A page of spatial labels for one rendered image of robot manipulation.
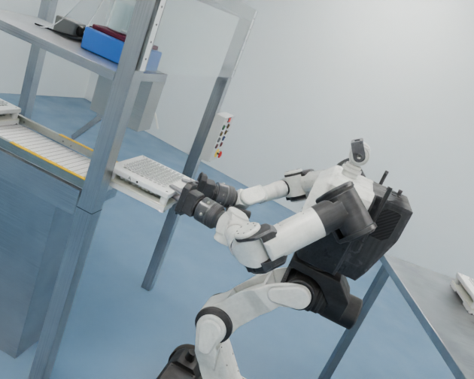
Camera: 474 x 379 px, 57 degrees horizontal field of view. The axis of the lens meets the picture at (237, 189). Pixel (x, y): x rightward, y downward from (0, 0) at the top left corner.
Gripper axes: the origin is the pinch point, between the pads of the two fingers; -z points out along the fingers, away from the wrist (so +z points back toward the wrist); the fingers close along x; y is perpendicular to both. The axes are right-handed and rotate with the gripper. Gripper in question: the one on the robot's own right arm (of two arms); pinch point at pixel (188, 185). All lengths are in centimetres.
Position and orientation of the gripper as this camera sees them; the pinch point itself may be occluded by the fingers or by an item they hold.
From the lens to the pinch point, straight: 165.6
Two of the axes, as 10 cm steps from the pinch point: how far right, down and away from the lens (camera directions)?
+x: -3.8, 8.7, 3.2
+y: -2.3, -4.2, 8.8
